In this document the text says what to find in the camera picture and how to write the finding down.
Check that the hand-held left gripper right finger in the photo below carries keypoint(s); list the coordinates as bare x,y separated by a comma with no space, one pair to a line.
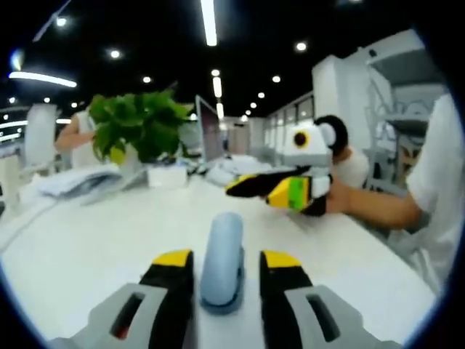
298,316

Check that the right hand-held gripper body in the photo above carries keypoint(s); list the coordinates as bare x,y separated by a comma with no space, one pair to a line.
314,152

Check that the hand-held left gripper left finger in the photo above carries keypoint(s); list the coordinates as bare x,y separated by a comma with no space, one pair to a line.
145,312

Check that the light blue stapler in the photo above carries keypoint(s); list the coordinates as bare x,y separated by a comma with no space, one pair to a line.
222,261

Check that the person's right hand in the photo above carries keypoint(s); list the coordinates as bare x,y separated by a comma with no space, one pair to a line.
341,200

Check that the white cabinet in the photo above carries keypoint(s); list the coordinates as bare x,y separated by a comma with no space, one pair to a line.
341,94

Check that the small white box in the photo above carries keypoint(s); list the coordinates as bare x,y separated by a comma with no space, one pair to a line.
167,177

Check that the green potted plant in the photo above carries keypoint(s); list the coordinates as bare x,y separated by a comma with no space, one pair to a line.
141,123

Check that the stack of documents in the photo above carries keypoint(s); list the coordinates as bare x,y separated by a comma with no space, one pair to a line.
80,181

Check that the white column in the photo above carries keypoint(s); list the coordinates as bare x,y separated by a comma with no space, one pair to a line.
40,134

